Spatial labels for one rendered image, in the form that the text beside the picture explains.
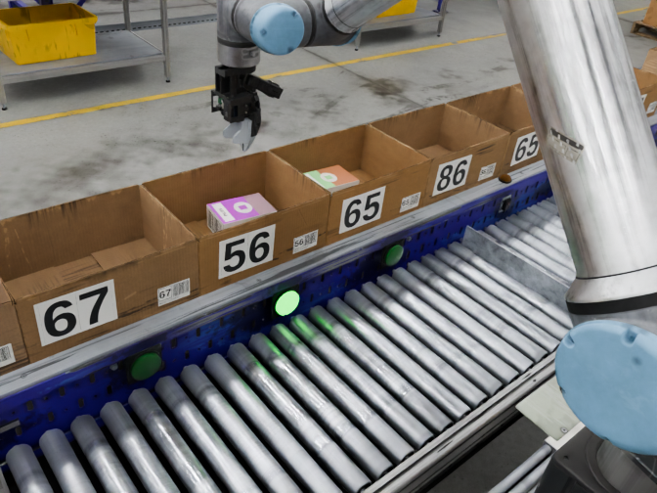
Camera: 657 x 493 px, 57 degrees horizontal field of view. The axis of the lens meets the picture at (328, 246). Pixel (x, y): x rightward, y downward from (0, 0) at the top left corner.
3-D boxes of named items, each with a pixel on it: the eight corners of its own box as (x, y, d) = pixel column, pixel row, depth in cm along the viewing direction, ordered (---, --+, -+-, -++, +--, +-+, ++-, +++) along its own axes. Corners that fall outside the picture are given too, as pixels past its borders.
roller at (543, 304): (579, 344, 171) (585, 332, 168) (441, 253, 202) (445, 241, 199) (589, 337, 174) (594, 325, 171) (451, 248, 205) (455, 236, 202)
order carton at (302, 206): (199, 297, 145) (197, 239, 135) (144, 238, 163) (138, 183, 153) (326, 246, 167) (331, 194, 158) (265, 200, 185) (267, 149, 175)
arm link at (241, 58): (242, 31, 132) (271, 44, 126) (242, 54, 135) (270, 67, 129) (208, 37, 126) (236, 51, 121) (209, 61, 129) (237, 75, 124)
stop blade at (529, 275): (582, 326, 175) (592, 302, 170) (460, 247, 202) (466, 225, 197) (583, 326, 175) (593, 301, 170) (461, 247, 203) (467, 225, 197)
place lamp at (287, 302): (278, 320, 157) (279, 299, 153) (275, 317, 157) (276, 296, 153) (299, 310, 161) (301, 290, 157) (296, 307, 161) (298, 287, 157)
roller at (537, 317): (566, 354, 167) (572, 340, 165) (428, 259, 198) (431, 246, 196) (576, 346, 170) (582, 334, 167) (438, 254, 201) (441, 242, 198)
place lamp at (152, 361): (134, 386, 135) (131, 364, 131) (132, 382, 135) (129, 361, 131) (163, 373, 139) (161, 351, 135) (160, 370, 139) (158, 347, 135)
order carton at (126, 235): (29, 366, 123) (13, 301, 113) (-14, 289, 141) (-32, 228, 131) (200, 296, 145) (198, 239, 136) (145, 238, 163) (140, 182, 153)
